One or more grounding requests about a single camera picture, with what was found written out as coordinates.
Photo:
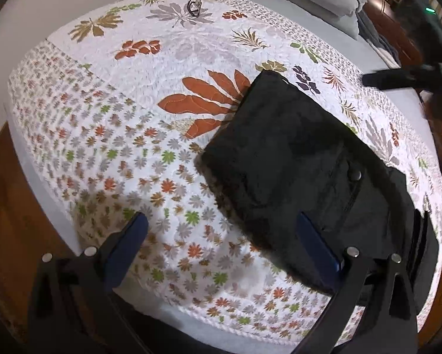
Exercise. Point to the black eyeglasses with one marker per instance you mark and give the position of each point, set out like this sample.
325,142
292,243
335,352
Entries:
194,7

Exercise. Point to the black pants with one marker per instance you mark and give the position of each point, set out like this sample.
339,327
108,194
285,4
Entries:
282,155

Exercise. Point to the dark grey blanket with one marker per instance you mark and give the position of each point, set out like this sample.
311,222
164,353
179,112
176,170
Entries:
377,42

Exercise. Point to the light blue bed sheet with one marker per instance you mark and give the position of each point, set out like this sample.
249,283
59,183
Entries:
390,55

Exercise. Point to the dark wooden headboard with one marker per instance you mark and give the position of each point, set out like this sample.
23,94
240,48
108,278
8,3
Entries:
382,16

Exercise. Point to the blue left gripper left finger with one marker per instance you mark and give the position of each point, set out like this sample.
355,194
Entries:
121,248

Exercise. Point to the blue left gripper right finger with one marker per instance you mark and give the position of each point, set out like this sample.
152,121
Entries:
325,261

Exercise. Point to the floral quilted bedspread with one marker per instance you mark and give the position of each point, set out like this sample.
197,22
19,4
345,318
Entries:
132,136

